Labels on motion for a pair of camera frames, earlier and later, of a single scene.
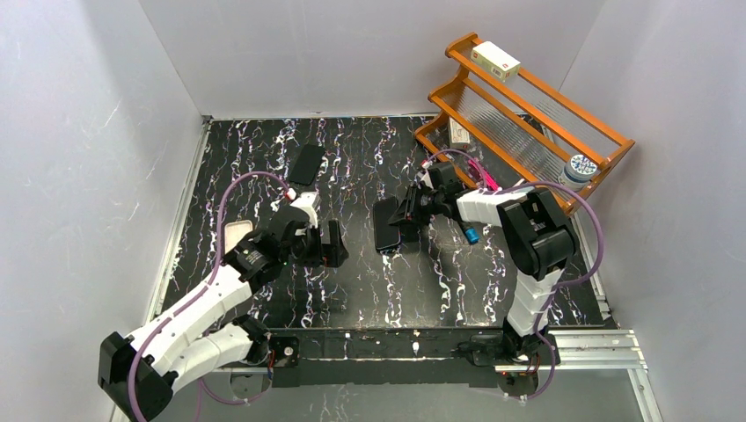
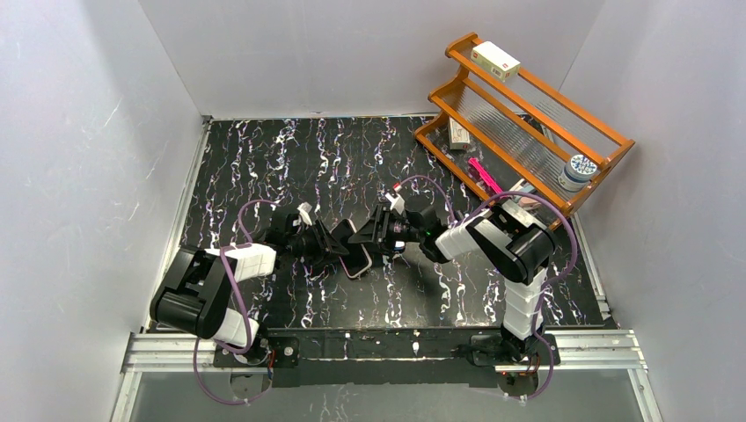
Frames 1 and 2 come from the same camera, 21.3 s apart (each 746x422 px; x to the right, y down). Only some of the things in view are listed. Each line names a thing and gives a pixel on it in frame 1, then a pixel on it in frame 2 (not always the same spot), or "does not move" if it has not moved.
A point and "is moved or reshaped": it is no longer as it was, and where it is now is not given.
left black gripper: x=321 y=244 does not move
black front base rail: x=384 y=355 does not move
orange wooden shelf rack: x=519 y=135 does not move
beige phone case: x=234 y=232 -> x=363 y=270
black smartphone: x=386 y=236 is moved or reshaped
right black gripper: x=412 y=207 -> x=381 y=228
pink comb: x=482 y=175 does not move
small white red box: x=459 y=137 does not move
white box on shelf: x=495 y=61 does not move
